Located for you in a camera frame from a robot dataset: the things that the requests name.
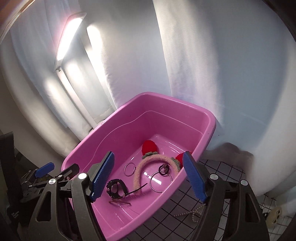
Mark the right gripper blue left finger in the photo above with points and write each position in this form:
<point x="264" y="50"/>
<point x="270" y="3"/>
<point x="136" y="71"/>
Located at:
<point x="99" y="174"/>

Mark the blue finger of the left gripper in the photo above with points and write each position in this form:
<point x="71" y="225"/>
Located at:
<point x="44" y="170"/>

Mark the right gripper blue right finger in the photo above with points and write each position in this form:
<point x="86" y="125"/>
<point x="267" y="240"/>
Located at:
<point x="197" y="175"/>

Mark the brown hair clip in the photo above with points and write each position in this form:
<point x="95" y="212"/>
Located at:
<point x="119" y="202"/>

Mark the gold pearl hair claw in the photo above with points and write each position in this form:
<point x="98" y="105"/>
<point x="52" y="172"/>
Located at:
<point x="195" y="214"/>

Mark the pink strawberry plush headband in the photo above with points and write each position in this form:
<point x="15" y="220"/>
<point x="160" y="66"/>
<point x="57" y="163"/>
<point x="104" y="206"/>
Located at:
<point x="150" y="155"/>

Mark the pink plastic tub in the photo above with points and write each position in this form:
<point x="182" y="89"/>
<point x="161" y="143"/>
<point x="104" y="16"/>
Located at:
<point x="146" y="135"/>

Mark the beige sloth plush charm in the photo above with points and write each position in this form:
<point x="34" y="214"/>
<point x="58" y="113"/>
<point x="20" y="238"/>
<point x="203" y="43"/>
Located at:
<point x="272" y="217"/>

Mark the white curtain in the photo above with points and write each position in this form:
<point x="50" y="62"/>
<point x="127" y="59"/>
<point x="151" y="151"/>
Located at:
<point x="234" y="58"/>

